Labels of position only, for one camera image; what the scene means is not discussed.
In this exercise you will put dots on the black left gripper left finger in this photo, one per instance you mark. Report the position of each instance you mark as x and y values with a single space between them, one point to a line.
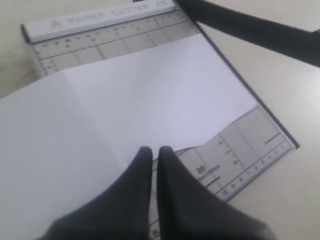
119 213

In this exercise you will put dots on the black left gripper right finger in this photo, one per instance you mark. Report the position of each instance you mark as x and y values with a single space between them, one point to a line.
188 211

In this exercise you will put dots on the white paper sheet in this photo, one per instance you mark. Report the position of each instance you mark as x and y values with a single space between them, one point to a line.
68 136

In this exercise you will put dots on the black cutter blade arm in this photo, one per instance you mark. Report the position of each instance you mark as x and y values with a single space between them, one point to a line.
292 42

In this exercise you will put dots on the grey paper cutter base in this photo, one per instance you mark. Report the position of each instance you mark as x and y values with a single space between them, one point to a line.
226 163

